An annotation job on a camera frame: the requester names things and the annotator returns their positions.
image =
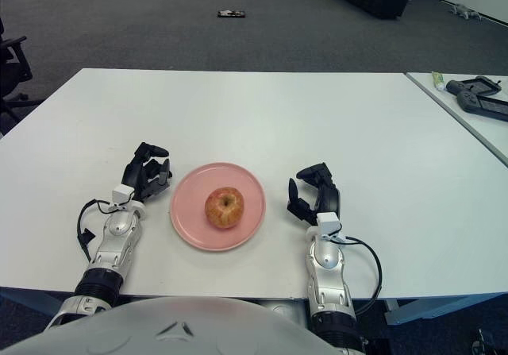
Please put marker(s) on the black tray on floor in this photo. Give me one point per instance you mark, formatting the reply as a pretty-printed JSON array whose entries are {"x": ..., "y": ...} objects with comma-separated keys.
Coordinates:
[{"x": 232, "y": 13}]

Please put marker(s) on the small grey robot toy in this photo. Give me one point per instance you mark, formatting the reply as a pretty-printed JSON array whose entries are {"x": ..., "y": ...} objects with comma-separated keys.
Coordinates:
[{"x": 466, "y": 10}]

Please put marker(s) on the grey black handheld controller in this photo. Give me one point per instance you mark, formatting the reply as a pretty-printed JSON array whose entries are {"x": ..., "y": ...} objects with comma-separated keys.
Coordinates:
[{"x": 488, "y": 106}]

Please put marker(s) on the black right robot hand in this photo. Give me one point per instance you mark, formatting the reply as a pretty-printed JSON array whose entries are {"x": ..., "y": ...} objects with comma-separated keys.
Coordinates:
[{"x": 330, "y": 198}]

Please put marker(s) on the black metal stand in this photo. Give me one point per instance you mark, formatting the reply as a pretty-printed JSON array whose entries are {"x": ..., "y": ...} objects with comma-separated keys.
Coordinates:
[{"x": 482, "y": 343}]

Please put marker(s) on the pink round plate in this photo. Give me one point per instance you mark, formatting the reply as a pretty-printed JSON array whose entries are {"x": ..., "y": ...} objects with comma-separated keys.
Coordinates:
[{"x": 186, "y": 220}]

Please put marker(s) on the green white tube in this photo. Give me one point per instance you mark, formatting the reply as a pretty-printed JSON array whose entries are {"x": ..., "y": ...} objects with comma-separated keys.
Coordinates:
[{"x": 438, "y": 80}]

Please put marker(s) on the black office chair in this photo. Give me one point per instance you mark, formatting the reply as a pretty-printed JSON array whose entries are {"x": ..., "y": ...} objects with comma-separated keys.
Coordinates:
[{"x": 16, "y": 61}]

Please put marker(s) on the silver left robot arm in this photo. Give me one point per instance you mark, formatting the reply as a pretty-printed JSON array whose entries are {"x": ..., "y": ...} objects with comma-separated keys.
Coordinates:
[{"x": 115, "y": 245}]

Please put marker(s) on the silver robot torso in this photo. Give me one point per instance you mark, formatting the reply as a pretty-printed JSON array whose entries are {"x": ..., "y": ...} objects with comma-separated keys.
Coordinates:
[{"x": 198, "y": 331}]

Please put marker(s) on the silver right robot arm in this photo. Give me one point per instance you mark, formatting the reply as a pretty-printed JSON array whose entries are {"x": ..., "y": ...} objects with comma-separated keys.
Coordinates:
[{"x": 325, "y": 259}]

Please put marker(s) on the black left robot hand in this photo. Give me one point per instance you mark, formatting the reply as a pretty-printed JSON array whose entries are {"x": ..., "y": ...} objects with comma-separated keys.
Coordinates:
[{"x": 137, "y": 176}]

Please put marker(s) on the red yellow apple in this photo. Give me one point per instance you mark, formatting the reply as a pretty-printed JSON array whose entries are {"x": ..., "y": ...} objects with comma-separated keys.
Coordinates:
[{"x": 224, "y": 207}]

